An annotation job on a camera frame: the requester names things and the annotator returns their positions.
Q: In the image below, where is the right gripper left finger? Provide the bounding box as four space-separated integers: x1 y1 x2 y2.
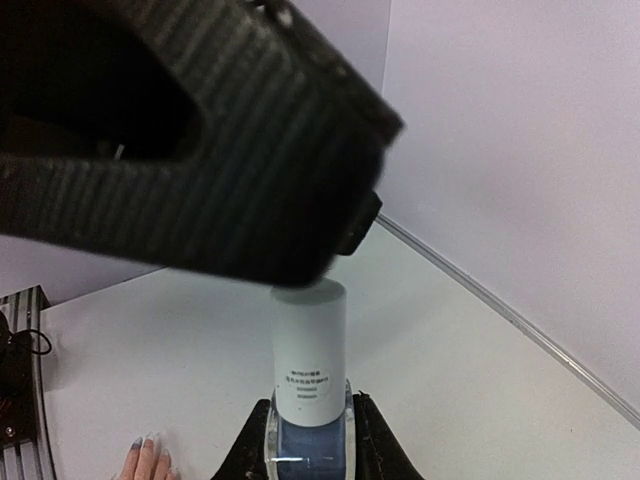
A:
212 399 270 480

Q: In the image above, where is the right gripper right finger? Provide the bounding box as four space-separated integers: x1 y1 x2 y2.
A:
353 393 424 480

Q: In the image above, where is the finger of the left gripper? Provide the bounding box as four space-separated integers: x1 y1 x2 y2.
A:
1 1 404 287

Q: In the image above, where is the blue nail polish bottle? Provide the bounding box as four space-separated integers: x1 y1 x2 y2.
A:
263 384 357 480

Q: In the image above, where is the white nail polish cap brush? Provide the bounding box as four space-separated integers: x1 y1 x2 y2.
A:
271 279 347 428

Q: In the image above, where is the mannequin hand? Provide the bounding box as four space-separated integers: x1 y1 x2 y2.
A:
113 432 181 480

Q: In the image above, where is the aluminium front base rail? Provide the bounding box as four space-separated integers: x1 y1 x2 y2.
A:
1 286 57 479

